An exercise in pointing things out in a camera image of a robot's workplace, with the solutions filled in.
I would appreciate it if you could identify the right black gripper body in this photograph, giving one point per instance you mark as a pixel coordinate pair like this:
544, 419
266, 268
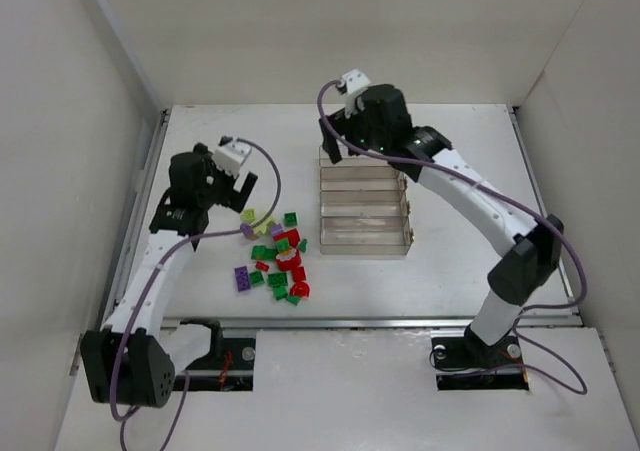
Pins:
339, 127

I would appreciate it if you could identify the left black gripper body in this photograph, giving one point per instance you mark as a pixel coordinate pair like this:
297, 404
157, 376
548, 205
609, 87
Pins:
232, 191

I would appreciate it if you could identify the lime lego square brick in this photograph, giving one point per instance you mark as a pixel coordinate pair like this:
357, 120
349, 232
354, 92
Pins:
248, 215

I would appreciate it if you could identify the purple lego plate brick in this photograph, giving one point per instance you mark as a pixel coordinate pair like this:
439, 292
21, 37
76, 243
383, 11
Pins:
246, 231

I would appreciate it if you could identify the lime lego slope brick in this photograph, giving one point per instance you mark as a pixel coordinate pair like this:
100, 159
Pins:
262, 224

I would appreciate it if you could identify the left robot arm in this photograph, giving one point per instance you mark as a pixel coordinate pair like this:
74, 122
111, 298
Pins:
128, 361

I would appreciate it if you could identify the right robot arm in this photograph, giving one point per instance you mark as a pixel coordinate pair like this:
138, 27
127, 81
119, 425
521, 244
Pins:
528, 245

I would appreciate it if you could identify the purple lego round brick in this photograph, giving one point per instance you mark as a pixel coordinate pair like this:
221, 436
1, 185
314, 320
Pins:
276, 230

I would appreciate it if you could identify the green lego square brick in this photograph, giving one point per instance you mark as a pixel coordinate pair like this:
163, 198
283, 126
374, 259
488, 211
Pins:
290, 219

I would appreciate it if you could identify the green lego brick left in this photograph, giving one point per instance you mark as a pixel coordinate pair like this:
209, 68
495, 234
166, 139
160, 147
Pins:
263, 253

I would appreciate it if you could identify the green lego on red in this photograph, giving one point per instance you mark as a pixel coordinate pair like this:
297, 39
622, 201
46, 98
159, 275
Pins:
283, 245

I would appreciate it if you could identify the red lego block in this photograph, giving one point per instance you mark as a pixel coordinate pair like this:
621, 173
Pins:
291, 235

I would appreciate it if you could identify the clear compartment organizer tray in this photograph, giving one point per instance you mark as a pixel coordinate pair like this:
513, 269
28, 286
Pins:
363, 210

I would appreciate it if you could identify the purple lego long plate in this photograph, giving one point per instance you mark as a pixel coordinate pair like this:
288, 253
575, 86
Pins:
242, 279

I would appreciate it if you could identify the green lego brick lower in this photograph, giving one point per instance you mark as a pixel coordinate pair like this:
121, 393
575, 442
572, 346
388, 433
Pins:
277, 280

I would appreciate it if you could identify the red lego small brick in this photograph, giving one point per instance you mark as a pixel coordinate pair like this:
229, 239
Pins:
299, 274

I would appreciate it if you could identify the red lego arch piece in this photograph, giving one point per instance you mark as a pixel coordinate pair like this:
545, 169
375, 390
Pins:
300, 289

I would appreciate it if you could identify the green lego small bottom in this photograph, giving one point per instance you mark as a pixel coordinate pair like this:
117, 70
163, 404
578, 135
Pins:
294, 300

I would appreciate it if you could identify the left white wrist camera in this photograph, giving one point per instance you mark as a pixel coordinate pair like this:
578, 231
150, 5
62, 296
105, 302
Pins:
230, 155

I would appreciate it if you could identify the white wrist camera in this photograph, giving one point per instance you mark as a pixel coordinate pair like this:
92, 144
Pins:
230, 155
351, 85

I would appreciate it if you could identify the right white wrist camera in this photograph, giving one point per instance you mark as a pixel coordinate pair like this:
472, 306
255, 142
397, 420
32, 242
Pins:
351, 85

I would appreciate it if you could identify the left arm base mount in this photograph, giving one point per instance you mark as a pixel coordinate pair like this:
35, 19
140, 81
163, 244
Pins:
205, 361

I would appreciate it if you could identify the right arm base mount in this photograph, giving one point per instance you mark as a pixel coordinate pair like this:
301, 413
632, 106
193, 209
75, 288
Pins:
460, 366

